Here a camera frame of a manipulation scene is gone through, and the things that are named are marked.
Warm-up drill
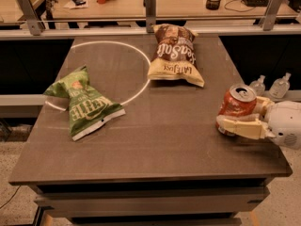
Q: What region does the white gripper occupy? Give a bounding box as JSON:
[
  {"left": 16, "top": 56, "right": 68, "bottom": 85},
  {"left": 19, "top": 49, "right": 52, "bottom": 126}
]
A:
[{"left": 216, "top": 96, "right": 301, "bottom": 150}]

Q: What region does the red coke can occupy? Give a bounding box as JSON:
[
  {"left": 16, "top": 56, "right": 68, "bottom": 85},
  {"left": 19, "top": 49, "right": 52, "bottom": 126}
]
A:
[{"left": 215, "top": 84, "right": 258, "bottom": 137}]

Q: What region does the clear sanitizer bottle left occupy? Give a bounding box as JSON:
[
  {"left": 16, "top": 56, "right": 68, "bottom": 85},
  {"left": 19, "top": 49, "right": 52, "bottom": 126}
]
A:
[{"left": 250, "top": 75, "right": 265, "bottom": 96}]

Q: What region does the clear sanitizer bottle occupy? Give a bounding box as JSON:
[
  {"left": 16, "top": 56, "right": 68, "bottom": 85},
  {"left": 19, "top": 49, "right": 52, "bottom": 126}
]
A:
[
  {"left": 250, "top": 75, "right": 265, "bottom": 96},
  {"left": 269, "top": 73, "right": 291, "bottom": 99}
]

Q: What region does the clear sanitizer bottle right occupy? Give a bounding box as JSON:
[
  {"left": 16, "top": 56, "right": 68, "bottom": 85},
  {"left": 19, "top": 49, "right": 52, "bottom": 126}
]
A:
[{"left": 269, "top": 73, "right": 291, "bottom": 99}]

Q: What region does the brown sea salt chips bag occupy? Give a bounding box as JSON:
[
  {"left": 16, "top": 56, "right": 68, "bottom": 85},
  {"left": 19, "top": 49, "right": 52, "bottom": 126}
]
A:
[{"left": 148, "top": 24, "right": 205, "bottom": 88}]

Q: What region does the black mesh pen cup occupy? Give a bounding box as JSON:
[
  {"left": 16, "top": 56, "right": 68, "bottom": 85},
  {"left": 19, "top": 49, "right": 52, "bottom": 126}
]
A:
[{"left": 206, "top": 0, "right": 221, "bottom": 10}]

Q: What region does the grey table drawer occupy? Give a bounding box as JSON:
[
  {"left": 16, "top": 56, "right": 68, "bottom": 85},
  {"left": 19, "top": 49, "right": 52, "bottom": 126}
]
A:
[{"left": 35, "top": 186, "right": 269, "bottom": 218}]

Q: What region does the green Kettle chips bag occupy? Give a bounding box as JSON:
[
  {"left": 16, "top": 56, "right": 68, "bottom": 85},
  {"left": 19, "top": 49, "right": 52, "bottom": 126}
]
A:
[{"left": 44, "top": 66, "right": 125, "bottom": 141}]

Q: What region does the right metal bracket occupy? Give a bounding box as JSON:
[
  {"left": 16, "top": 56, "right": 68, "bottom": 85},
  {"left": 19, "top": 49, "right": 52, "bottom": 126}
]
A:
[{"left": 259, "top": 0, "right": 283, "bottom": 31}]

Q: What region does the metal bracket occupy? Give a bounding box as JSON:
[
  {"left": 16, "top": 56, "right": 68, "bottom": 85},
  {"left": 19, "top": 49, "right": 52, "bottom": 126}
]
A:
[
  {"left": 259, "top": 0, "right": 283, "bottom": 31},
  {"left": 144, "top": 0, "right": 156, "bottom": 33},
  {"left": 17, "top": 0, "right": 44, "bottom": 36}
]

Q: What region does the black cable on desk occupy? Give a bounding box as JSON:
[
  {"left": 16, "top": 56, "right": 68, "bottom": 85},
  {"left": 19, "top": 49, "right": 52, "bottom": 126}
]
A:
[{"left": 223, "top": 0, "right": 257, "bottom": 13}]

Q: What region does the middle metal bracket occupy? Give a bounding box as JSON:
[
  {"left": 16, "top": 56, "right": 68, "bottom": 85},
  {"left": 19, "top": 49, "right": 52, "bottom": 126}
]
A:
[{"left": 144, "top": 0, "right": 156, "bottom": 33}]

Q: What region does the left metal bracket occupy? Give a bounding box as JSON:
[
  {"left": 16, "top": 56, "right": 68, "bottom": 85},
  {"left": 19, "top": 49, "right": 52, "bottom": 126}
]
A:
[{"left": 17, "top": 0, "right": 44, "bottom": 36}]

